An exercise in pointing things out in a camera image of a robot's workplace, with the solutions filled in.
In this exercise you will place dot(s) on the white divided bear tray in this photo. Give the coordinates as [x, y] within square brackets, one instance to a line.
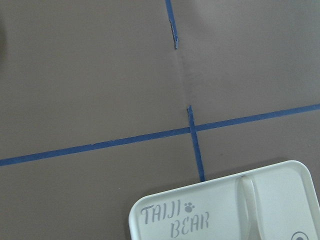
[275, 202]

